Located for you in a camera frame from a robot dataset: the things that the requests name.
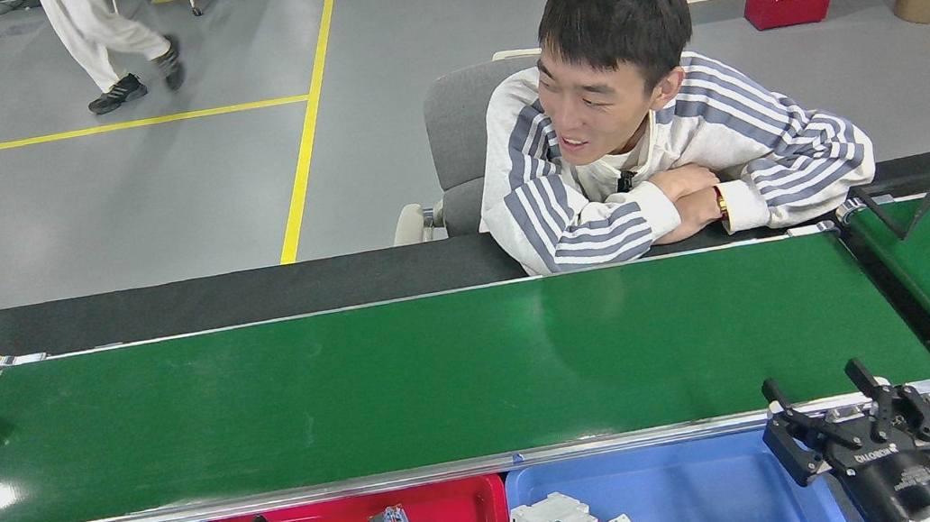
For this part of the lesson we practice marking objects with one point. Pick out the person's left forearm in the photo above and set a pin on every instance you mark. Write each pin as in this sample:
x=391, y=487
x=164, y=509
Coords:
x=801, y=191

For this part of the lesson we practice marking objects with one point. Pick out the blue plastic tray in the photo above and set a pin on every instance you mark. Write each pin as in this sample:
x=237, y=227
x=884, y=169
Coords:
x=717, y=499

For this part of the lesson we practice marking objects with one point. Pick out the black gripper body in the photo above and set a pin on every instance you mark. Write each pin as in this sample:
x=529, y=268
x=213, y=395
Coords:
x=902, y=486

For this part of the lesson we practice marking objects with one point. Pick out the long green belt conveyor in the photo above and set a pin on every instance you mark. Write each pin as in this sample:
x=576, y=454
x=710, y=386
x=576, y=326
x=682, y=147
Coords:
x=444, y=373

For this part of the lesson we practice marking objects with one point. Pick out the person's left hand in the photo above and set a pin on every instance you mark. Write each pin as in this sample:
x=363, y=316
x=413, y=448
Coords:
x=699, y=212

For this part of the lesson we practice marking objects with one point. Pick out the person's right hand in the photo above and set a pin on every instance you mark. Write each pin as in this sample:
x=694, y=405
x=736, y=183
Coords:
x=684, y=180

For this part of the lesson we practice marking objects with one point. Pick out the person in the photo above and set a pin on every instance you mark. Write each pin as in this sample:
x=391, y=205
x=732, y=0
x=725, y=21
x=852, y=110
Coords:
x=548, y=204
x=96, y=31

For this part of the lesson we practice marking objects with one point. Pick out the grey office chair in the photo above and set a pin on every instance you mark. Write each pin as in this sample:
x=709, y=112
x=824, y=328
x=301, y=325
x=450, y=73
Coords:
x=456, y=135

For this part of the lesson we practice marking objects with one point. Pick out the person's right forearm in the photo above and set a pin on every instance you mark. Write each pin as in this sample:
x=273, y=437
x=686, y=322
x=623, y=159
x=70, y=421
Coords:
x=588, y=230

